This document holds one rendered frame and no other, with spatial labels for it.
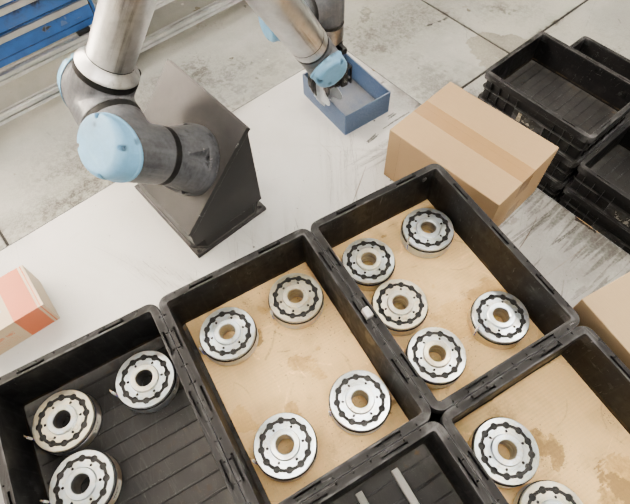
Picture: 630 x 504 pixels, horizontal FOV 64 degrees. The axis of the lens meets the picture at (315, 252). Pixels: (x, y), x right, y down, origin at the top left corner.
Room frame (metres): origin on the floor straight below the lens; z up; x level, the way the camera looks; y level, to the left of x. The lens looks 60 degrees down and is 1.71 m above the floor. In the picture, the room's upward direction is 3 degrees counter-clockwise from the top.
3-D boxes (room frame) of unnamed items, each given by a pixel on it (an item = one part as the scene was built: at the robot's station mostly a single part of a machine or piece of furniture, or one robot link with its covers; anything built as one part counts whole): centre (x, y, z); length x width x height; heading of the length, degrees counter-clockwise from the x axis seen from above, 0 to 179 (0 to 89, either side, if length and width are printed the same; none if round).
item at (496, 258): (0.41, -0.21, 0.87); 0.40 x 0.30 x 0.11; 27
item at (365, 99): (1.07, -0.11, 0.74); 0.20 x 0.15 x 0.07; 32
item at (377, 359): (0.27, 0.06, 0.87); 0.40 x 0.30 x 0.11; 27
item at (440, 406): (0.41, -0.21, 0.92); 0.40 x 0.30 x 0.02; 27
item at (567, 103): (1.22, -0.82, 0.37); 0.40 x 0.30 x 0.45; 37
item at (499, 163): (0.77, -0.37, 0.78); 0.30 x 0.22 x 0.16; 41
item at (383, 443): (0.27, 0.06, 0.92); 0.40 x 0.30 x 0.02; 27
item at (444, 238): (0.54, -0.23, 0.86); 0.10 x 0.10 x 0.01
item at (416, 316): (0.38, -0.15, 0.86); 0.10 x 0.10 x 0.01
